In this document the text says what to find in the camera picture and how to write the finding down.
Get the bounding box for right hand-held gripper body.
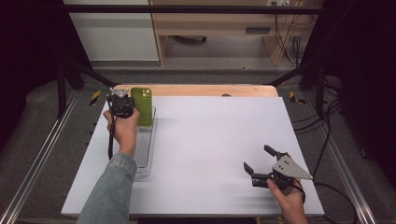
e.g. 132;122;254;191
251;151;314;191

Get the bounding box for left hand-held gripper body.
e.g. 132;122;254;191
106;88;137;119

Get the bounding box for green phone case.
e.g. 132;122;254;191
130;87;154;127

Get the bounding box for clear plastic tray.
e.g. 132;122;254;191
133;105;159;178

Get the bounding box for person's left hand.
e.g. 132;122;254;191
103;106;142;157

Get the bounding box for person's right hand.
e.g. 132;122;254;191
266;178;309;224

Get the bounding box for white board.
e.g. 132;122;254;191
61;95;325;217

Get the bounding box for white cabinet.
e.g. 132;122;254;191
63;0;160;62

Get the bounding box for wooden table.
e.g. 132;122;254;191
111;84;279;98

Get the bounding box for black curtain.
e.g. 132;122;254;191
300;0;396;188
0;0;93;150

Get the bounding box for light wooden desk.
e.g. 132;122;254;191
148;0;316;67

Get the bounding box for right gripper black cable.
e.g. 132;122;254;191
291;178;307;203

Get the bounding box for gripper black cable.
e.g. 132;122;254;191
107;115;117;161
291;178;307;203

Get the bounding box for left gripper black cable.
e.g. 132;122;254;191
107;115;117;161

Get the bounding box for black metal frame strut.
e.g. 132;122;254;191
56;58;120;119
263;58;329;119

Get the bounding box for aluminium rail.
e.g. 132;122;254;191
0;90;80;224
302;91;378;224

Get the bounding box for black looped floor cable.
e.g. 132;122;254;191
312;133;360;224

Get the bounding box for black floor cables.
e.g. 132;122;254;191
291;77;344;135

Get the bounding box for bundle of hanging cables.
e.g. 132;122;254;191
273;13;313;67

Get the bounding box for black horizontal frame bar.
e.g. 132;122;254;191
62;4;325;15

